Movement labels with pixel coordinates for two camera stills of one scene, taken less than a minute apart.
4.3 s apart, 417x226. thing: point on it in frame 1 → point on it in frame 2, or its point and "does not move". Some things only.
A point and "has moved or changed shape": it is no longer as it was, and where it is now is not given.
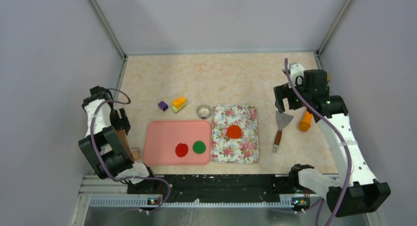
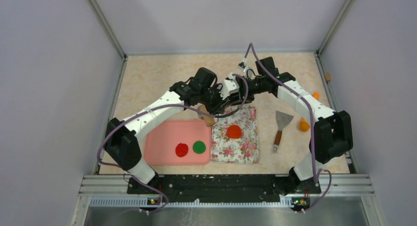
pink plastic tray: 161,138 does not move
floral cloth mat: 243,150 does not move
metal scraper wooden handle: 282,119 does not move
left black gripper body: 118,123 → 211,98
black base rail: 181,188 does not move
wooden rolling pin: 124,137 has moved or changed shape
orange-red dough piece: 234,131 does not move
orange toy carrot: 305,124 does not move
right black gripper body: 284,91 → 249,88
